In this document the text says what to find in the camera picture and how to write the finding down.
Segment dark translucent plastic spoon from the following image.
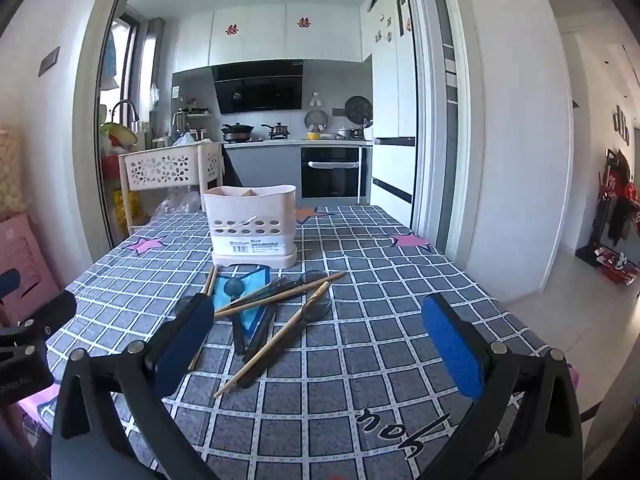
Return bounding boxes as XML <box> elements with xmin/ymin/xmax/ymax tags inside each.
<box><xmin>242</xmin><ymin>270</ymin><xmax>328</xmax><ymax>361</ymax></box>
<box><xmin>223</xmin><ymin>277</ymin><xmax>248</xmax><ymax>358</ymax></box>
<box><xmin>237</xmin><ymin>294</ymin><xmax>332</xmax><ymax>390</ymax></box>

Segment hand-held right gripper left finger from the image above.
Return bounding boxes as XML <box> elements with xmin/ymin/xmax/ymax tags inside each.
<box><xmin>50</xmin><ymin>292</ymin><xmax>221</xmax><ymax>480</ymax></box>

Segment black round splatter screen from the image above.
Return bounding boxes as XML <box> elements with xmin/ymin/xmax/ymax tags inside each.
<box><xmin>345</xmin><ymin>96</ymin><xmax>374</xmax><ymax>124</ymax></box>

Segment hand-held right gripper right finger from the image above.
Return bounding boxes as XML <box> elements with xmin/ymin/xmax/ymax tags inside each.
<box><xmin>415</xmin><ymin>292</ymin><xmax>585</xmax><ymax>480</ymax></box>

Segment black wok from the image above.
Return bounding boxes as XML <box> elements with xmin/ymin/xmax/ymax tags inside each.
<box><xmin>221</xmin><ymin>122</ymin><xmax>255</xmax><ymax>142</ymax></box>

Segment beige perforated basket trolley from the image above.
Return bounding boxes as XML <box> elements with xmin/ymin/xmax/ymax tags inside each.
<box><xmin>118</xmin><ymin>142</ymin><xmax>223</xmax><ymax>238</ymax></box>

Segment grey kitchen counter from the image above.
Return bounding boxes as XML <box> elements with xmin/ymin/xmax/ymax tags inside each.
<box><xmin>222</xmin><ymin>138</ymin><xmax>374</xmax><ymax>207</ymax></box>

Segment dark wall switch panel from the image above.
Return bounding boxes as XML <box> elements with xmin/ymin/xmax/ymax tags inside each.
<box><xmin>39</xmin><ymin>46</ymin><xmax>61</xmax><ymax>77</ymax></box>

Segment black range hood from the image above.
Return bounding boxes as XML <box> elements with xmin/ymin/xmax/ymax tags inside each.
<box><xmin>211</xmin><ymin>60</ymin><xmax>305</xmax><ymax>115</ymax></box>

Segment yellow package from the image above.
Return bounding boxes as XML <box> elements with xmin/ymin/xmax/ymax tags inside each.
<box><xmin>112</xmin><ymin>190</ymin><xmax>147</xmax><ymax>237</ymax></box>

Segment white upper kitchen cabinets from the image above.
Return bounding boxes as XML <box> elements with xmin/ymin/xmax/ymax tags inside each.
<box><xmin>172</xmin><ymin>2</ymin><xmax>363</xmax><ymax>73</ymax></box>

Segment clear plastic bag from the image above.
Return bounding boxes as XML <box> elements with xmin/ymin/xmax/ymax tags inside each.
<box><xmin>159</xmin><ymin>187</ymin><xmax>204</xmax><ymax>222</ymax></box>

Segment grey checked tablecloth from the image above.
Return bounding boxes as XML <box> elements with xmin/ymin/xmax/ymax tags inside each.
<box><xmin>17</xmin><ymin>205</ymin><xmax>581</xmax><ymax>480</ymax></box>

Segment white refrigerator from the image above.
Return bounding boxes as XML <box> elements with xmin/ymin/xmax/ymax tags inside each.
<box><xmin>361</xmin><ymin>0</ymin><xmax>418</xmax><ymax>216</ymax></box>

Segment white plastic utensil holder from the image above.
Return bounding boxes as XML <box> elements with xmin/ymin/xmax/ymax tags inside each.
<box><xmin>201</xmin><ymin>185</ymin><xmax>299</xmax><ymax>268</ymax></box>

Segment curved kitchen faucet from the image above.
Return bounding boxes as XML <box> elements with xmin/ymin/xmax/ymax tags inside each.
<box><xmin>111</xmin><ymin>100</ymin><xmax>141</xmax><ymax>134</ymax></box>

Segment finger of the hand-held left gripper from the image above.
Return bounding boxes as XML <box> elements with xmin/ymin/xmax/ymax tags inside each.
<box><xmin>0</xmin><ymin>269</ymin><xmax>22</xmax><ymax>301</ymax></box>
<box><xmin>0</xmin><ymin>290</ymin><xmax>78</xmax><ymax>344</ymax></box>

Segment pink plastic stool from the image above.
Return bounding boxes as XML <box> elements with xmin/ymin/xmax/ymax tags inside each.
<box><xmin>0</xmin><ymin>212</ymin><xmax>62</xmax><ymax>326</ymax></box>

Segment black built-in oven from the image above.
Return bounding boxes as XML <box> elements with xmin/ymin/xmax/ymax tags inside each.
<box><xmin>300</xmin><ymin>146</ymin><xmax>368</xmax><ymax>200</ymax></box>

